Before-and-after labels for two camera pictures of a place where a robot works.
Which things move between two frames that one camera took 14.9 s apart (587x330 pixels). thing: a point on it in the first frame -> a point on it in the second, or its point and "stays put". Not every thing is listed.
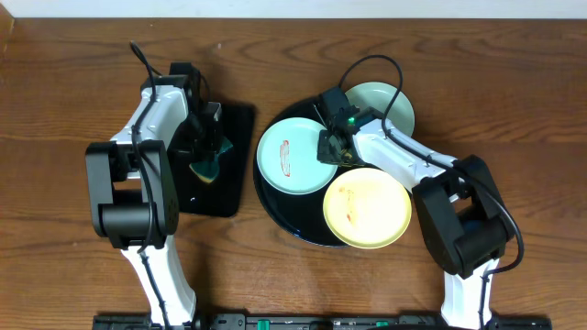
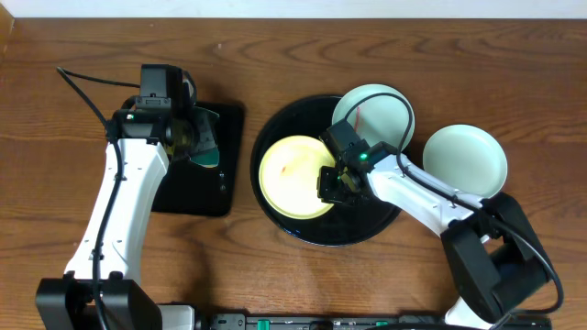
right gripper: [324, 155] -> [326, 192]
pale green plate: [378, 95] -> [468, 158]
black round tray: [300, 214] stays put
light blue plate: [287, 158] -> [381, 118]
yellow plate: [367, 207] -> [288, 175]
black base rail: [337, 321] stays put
